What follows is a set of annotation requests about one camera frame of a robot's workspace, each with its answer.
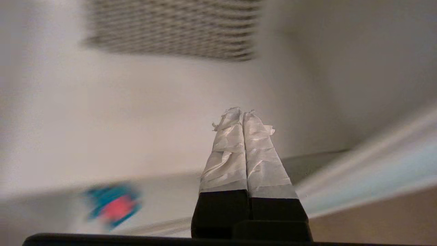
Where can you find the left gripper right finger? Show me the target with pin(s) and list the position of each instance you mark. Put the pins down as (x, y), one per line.
(266, 171)

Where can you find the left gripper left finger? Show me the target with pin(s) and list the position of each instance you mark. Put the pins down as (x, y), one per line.
(225, 164)

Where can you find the white wardrobe shelf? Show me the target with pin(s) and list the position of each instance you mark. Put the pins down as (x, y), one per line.
(170, 198)

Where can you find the teal and pink package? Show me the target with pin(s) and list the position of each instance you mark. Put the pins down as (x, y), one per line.
(114, 205)

